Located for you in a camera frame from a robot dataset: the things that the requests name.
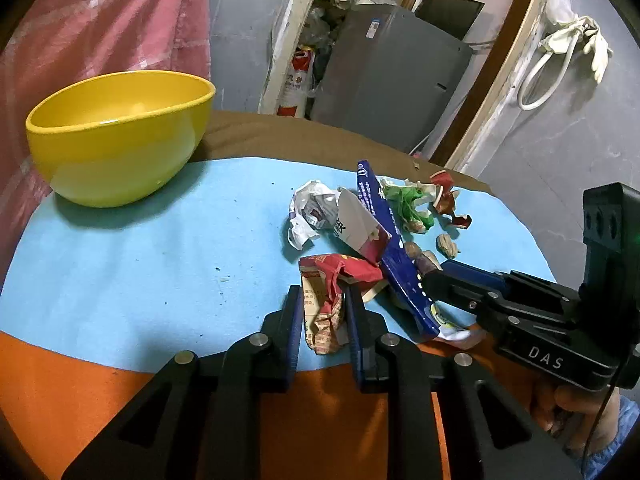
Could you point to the person's right forearm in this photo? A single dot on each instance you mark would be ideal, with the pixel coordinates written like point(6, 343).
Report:
point(625, 440)

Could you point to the blue milk powder packet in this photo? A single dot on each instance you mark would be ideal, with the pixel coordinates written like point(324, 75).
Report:
point(400, 270)

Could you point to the small red peel piece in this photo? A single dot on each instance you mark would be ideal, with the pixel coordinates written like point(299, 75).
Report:
point(460, 221)

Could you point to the light blue orange mat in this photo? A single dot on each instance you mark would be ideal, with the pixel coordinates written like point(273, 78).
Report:
point(150, 270)

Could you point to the grey appliance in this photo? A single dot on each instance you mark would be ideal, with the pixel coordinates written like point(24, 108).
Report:
point(390, 75)

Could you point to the brown nutshell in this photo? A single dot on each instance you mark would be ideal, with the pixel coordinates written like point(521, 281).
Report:
point(446, 246)

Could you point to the black panel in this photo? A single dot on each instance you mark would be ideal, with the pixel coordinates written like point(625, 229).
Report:
point(450, 12)

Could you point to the red brown wrapper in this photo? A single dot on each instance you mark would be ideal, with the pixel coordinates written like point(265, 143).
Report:
point(325, 320)

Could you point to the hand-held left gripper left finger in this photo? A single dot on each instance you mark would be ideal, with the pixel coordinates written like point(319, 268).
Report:
point(295, 330)

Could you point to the person's right hand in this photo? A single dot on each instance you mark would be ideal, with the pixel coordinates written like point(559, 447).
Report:
point(570, 410)

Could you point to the yellow bowl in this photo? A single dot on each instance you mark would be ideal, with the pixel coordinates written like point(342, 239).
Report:
point(120, 160)

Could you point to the white crumpled wrapper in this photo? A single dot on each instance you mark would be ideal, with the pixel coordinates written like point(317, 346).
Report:
point(305, 205)

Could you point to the small red wrapper scraps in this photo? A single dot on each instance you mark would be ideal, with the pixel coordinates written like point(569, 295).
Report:
point(442, 182)

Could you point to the wooden door frame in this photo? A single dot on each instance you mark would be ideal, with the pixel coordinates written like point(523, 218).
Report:
point(285, 50)

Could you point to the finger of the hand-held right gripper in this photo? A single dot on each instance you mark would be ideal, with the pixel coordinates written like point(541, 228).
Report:
point(450, 292)
point(470, 272)

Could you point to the white rubber gloves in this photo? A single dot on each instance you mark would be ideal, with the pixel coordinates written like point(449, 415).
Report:
point(595, 45)

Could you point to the dark nutshell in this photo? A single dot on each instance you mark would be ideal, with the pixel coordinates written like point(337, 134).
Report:
point(417, 251)

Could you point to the white torn packet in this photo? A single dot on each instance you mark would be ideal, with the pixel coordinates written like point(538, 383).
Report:
point(355, 225)

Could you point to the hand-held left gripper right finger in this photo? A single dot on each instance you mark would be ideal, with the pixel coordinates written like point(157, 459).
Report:
point(356, 330)

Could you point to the pink checked cloth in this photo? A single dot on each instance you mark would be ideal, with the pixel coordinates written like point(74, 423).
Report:
point(100, 25)

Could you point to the red white bag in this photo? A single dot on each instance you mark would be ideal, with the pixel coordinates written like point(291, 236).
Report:
point(295, 85)

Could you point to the green wrapper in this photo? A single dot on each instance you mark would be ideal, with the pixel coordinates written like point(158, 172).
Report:
point(405, 200)

